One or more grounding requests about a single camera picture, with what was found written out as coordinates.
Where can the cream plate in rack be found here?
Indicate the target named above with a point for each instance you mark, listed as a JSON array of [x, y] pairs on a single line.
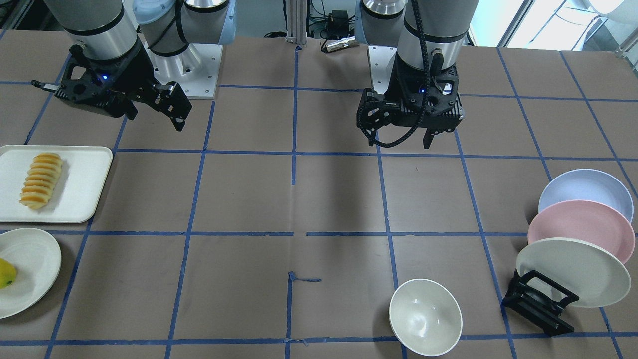
[[593, 274]]

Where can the white round plate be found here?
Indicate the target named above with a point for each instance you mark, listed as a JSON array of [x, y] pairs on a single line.
[[36, 255]]

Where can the white rectangular tray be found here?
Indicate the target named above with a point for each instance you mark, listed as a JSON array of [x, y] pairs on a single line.
[[76, 196]]

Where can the blue plate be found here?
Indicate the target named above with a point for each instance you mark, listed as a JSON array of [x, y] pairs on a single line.
[[588, 184]]

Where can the black plate rack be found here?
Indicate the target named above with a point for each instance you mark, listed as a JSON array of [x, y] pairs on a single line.
[[537, 307]]

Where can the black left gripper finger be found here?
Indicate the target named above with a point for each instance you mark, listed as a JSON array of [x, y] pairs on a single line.
[[429, 136], [372, 137]]

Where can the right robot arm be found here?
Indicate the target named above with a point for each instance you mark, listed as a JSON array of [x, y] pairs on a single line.
[[165, 27]]

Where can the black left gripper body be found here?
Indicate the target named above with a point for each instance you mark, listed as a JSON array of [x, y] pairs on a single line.
[[401, 86]]

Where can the silver cylinder connector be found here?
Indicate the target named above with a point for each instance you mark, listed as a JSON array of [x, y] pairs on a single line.
[[333, 45]]

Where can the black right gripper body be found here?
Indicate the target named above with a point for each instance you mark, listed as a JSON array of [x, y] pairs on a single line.
[[130, 75]]

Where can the yellow lemon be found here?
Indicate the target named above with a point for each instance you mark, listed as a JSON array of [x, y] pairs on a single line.
[[8, 273]]

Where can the pink plate in rack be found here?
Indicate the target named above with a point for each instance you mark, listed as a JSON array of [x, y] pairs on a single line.
[[588, 221]]

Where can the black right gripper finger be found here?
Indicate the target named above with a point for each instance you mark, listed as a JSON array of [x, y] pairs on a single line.
[[129, 109], [170, 100]]

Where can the white bowl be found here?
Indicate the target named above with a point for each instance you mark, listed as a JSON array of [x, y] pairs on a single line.
[[425, 317]]

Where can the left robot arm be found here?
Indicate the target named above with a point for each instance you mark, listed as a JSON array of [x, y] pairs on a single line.
[[413, 47]]

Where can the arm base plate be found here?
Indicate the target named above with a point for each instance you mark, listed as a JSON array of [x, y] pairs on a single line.
[[381, 61], [196, 70]]

